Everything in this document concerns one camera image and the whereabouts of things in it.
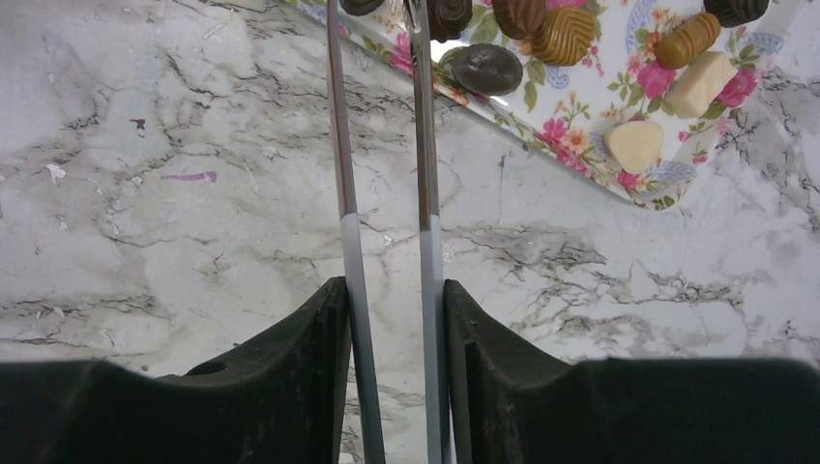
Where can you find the caramel ridged chocolate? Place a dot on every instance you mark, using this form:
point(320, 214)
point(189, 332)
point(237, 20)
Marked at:
point(565, 37)

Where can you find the brown ridged chocolate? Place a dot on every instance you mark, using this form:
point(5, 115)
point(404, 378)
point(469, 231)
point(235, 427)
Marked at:
point(519, 19)

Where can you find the dark patterned chocolate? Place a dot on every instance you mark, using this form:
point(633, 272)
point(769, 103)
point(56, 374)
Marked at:
point(360, 7)

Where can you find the dark swirl chocolate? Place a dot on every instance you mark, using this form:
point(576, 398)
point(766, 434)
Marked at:
point(448, 18)

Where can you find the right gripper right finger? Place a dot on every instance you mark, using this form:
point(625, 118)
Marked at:
point(514, 403)

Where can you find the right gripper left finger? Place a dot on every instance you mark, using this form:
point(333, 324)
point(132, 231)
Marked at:
point(276, 398)

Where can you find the dark oval chocolate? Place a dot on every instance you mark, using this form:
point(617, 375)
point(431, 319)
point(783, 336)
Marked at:
point(487, 69)

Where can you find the caramel barrel chocolate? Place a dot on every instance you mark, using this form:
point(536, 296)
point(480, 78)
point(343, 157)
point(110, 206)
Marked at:
point(683, 45)

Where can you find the white rectangular chocolate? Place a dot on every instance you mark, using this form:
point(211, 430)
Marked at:
point(700, 84)

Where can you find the dark leaf chocolate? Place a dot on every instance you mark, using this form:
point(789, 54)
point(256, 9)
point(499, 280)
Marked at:
point(734, 13)

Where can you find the metal tongs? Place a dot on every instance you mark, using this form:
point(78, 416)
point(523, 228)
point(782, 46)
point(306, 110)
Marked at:
point(437, 404)

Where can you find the white heart chocolate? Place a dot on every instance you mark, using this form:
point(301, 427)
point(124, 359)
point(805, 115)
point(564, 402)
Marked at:
point(636, 145)

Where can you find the floral serving tray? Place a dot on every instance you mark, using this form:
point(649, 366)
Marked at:
point(565, 111)

